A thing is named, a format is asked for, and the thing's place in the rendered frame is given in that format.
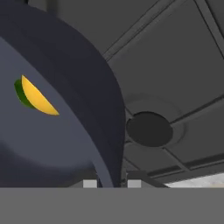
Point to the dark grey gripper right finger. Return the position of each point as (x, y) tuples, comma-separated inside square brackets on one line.
[(137, 182)]

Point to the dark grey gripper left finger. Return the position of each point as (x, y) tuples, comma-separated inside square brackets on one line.
[(89, 184)]

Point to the dark blue-grey pot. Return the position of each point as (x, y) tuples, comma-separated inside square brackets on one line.
[(73, 122)]

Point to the black round burner cap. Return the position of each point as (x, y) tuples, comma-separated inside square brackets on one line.
[(149, 129)]

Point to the yellow and green vegetable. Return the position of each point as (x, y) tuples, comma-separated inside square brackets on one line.
[(36, 97)]

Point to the dark grey hob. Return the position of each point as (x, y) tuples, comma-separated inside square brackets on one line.
[(172, 64)]

